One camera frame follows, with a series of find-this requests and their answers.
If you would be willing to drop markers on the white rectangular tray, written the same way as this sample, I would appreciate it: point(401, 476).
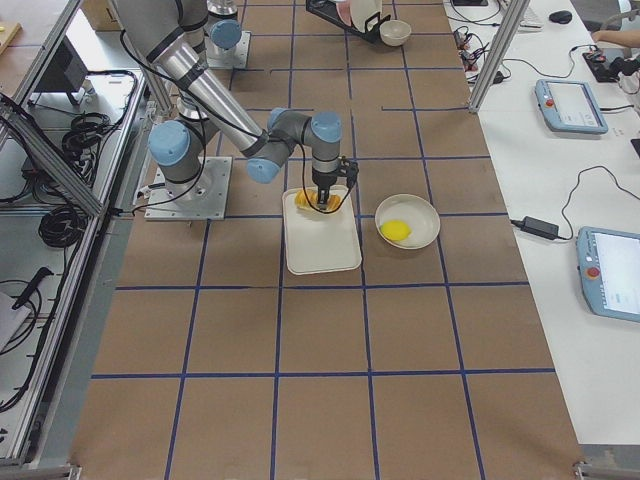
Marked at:
point(317, 243)

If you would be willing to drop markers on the cream plate on rack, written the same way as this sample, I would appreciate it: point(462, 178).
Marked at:
point(365, 14)

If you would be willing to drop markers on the shallow cream dish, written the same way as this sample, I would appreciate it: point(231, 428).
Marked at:
point(417, 212)

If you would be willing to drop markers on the aluminium frame post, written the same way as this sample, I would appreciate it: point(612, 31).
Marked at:
point(498, 48)

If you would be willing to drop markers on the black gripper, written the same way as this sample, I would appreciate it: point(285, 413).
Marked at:
point(323, 184)

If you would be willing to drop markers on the cream bowl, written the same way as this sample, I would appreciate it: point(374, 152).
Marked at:
point(394, 32)

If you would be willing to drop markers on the near teach pendant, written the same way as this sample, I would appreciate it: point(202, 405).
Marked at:
point(608, 265)

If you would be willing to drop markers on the black power brick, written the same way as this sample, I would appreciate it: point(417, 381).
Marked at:
point(539, 228)

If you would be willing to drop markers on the black plate rack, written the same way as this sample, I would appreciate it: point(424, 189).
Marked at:
point(326, 10)

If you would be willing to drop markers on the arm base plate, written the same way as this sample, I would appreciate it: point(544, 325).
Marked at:
point(195, 200)
point(235, 57)

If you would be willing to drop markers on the black computer mouse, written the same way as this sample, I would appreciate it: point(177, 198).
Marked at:
point(561, 17)

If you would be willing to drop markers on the teach pendant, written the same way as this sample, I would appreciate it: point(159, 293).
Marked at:
point(569, 107)
point(608, 265)

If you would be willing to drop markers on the striped orange bread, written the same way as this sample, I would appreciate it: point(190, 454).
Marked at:
point(305, 199)

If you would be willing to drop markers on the cardboard box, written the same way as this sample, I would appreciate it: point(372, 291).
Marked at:
point(100, 15)

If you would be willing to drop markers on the aluminium side frame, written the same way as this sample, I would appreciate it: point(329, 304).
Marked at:
point(57, 230)

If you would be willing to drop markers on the far teach pendant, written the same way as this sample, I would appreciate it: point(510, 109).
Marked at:
point(569, 107)

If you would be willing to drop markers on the pink plate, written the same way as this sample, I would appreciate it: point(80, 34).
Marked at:
point(343, 11)

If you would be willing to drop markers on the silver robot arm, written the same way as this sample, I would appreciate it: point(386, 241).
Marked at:
point(173, 36)
point(223, 27)

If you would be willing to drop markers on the yellow lemon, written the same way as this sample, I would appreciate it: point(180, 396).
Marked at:
point(395, 230)

